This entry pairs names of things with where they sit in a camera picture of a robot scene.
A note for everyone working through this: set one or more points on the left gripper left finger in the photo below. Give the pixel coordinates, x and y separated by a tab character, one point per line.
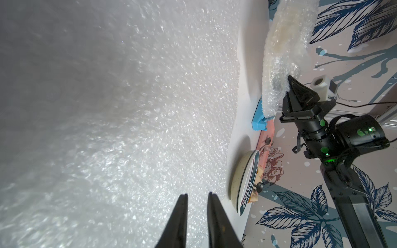
175	232

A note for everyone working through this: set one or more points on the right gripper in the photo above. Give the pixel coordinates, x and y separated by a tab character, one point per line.
302	107

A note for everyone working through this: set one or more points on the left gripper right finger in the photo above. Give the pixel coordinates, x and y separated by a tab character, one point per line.
220	231

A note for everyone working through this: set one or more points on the clear bubble wrap sheet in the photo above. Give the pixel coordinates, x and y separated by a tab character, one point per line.
110	110
274	90

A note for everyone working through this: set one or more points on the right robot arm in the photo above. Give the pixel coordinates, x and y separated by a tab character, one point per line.
354	200

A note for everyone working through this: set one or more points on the blue tape dispenser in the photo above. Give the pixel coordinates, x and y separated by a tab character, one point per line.
259	121

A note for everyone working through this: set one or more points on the black ladle spoon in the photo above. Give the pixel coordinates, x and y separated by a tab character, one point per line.
259	187

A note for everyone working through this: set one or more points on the speckled cream plate dark rim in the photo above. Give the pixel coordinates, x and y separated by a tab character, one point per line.
240	176

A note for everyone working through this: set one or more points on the pink tray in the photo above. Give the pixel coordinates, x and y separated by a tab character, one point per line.
263	149

